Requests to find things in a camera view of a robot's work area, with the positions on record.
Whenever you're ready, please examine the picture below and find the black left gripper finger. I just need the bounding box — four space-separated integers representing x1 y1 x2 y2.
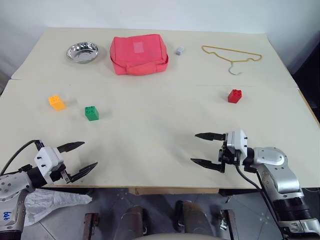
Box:
56 141 86 154
69 161 99 184

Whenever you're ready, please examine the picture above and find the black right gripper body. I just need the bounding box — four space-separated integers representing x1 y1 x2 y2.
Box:
217 140 242 174

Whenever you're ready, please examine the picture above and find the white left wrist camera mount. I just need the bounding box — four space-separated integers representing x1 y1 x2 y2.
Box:
33 147 65 179

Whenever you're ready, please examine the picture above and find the rusty metal table leg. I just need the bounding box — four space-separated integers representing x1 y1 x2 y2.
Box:
219 209 239 240
84 212 100 240

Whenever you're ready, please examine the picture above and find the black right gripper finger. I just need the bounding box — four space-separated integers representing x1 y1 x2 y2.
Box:
190 157 224 174
194 132 227 142

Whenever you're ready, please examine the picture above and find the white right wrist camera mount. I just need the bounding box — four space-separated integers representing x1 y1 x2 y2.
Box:
225 128 249 164

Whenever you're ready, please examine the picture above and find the crumpled white plastic bag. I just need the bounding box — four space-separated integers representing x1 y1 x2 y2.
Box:
23 188 93 227

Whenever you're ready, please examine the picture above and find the red toy brick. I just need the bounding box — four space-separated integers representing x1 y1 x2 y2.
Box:
227 88 243 104

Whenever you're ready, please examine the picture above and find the wooden strip under table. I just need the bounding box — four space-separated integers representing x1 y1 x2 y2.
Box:
128 187 220 196

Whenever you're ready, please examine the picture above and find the yellow wire clothes hanger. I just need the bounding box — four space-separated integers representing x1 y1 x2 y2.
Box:
201 44 264 77

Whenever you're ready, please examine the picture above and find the orange toy brick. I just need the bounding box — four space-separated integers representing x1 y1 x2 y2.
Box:
47 94 67 112

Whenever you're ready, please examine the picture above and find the green toy brick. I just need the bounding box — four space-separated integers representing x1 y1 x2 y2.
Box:
84 105 100 122

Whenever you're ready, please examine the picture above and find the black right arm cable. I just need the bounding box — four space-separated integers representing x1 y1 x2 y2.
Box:
234 162 288 240

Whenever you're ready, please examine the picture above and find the beige rounded robot body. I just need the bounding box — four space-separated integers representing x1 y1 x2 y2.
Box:
131 233 214 240

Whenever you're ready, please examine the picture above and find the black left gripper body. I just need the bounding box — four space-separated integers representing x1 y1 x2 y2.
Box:
49 163 72 185

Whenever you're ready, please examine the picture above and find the dark brown rounded shape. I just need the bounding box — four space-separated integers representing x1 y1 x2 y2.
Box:
174 199 214 236
120 205 149 237

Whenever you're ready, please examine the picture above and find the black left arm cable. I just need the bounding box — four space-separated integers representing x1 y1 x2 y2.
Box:
0 139 46 176

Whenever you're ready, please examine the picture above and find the round stainless steel bowl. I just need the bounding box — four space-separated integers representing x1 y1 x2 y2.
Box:
65 41 101 65

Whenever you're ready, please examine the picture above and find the red fabric bag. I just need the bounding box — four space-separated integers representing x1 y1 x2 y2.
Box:
109 34 170 77

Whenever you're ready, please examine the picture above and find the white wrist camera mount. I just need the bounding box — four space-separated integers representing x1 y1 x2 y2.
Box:
225 128 249 164
33 147 65 179

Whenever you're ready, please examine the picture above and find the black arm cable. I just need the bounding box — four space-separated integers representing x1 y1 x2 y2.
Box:
0 139 46 176
234 162 288 240

